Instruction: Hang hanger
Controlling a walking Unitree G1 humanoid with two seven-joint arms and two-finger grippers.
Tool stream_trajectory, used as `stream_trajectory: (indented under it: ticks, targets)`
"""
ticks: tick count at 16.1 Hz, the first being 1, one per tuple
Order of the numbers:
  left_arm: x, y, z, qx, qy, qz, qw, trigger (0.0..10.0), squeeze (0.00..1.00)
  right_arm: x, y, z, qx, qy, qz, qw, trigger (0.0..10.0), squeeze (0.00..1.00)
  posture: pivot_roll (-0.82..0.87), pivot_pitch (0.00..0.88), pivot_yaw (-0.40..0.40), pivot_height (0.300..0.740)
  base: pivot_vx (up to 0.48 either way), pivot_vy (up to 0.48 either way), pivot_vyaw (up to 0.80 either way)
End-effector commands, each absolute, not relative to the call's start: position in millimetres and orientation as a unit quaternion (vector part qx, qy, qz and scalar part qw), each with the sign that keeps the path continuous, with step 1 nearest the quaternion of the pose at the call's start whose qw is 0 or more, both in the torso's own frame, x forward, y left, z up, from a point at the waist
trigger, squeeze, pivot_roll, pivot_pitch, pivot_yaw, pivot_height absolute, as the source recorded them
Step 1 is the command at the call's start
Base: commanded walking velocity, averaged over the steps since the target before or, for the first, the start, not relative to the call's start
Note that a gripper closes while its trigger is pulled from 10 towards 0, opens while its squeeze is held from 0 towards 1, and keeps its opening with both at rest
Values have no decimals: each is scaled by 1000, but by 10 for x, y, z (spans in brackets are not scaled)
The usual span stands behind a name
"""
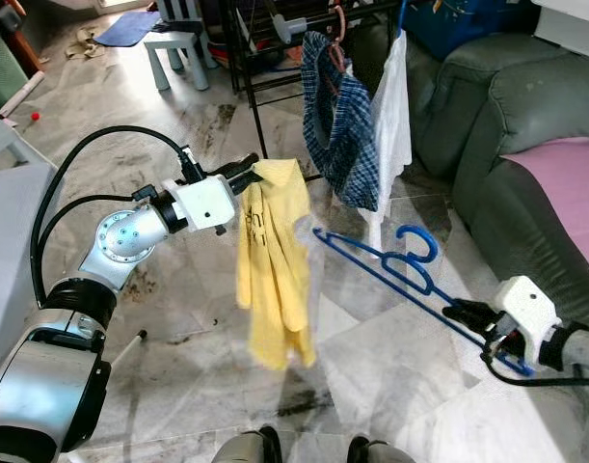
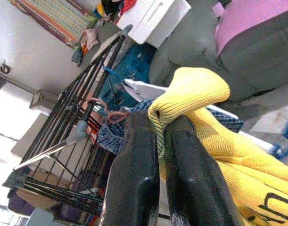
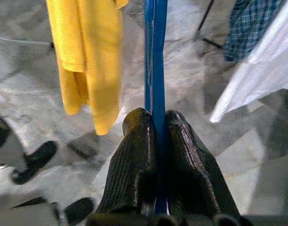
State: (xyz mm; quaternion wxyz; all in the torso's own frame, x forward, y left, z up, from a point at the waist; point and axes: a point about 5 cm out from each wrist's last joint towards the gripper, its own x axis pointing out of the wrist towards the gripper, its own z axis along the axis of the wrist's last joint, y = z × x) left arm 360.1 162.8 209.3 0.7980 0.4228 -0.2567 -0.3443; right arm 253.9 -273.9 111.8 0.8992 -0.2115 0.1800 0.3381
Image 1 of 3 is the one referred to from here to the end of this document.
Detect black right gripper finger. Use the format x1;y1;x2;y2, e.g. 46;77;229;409
442;299;497;327

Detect blue plastic hanger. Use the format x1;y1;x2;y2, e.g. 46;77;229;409
395;0;411;40
311;224;536;379

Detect blue plaid shirt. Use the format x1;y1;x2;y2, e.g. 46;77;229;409
301;31;382;213

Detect yellow garment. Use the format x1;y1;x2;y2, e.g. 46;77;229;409
234;159;319;370

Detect pink plastic hanger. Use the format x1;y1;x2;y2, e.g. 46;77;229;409
328;5;351;73

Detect light blue kids chair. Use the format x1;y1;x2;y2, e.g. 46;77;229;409
142;0;218;93

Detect black metal drying rack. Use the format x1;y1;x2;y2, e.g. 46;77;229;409
217;0;411;160

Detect white shirt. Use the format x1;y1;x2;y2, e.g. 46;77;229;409
357;29;414;252

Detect pink blanket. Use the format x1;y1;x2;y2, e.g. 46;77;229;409
501;135;589;254

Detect grey robot right leg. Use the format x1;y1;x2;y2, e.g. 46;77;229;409
347;434;415;463

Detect grey robot leg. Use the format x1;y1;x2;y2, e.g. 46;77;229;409
347;434;415;463
212;424;283;463

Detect blue floor mat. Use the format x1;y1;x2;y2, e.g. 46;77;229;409
94;10;165;47

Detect green sofa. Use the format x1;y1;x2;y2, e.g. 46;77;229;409
410;34;589;334

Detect beige crumpled cloth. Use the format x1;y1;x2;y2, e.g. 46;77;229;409
63;27;107;61

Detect blue hard suitcase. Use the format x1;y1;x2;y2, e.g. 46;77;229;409
405;0;536;61

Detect grey robot left leg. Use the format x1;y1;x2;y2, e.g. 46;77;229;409
212;424;283;463

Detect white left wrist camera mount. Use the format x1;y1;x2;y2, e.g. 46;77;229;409
174;174;239;232

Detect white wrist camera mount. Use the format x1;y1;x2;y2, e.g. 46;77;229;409
492;275;563;353
174;174;239;232

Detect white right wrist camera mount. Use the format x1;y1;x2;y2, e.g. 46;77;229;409
492;275;563;353

